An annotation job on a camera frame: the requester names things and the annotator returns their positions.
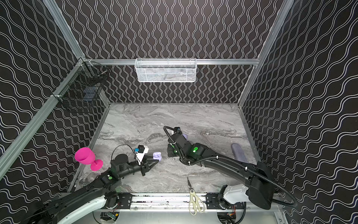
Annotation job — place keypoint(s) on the beige handled scissors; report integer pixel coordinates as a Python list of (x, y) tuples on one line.
[(195, 203)]

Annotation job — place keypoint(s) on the purple earbud charging case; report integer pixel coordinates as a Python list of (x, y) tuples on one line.
[(157, 156)]

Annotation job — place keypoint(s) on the aluminium back horizontal bar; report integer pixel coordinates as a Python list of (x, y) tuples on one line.
[(181, 61)]

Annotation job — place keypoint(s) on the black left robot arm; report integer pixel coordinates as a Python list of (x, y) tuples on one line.
[(91, 197)]

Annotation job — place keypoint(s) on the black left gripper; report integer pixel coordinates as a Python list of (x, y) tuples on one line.
[(144, 167)]

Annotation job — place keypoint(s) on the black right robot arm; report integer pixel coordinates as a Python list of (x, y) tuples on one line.
[(260, 188)]

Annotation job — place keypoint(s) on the pink plastic goblet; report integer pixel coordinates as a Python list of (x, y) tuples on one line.
[(87, 157)]

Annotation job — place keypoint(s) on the black wire basket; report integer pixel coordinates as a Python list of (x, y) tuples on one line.
[(82, 93)]

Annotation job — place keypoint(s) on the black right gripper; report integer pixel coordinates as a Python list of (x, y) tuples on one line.
[(172, 150)]

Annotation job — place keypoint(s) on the white wire basket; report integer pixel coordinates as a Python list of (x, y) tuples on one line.
[(165, 73)]

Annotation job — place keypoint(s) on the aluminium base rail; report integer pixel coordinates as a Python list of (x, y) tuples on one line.
[(176, 202)]

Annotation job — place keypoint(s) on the aluminium left side bar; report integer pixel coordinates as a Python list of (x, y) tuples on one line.
[(15, 149)]

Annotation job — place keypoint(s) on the grey purple glasses case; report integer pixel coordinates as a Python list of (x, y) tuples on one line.
[(238, 153)]

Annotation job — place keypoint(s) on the aluminium corner frame post right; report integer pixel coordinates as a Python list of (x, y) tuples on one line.
[(276, 27)]

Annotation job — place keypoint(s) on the aluminium corner frame post left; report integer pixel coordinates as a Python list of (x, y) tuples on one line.
[(60, 21)]

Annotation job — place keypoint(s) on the aluminium corner frame post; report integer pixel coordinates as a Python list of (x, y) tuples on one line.
[(276, 27), (60, 21)]

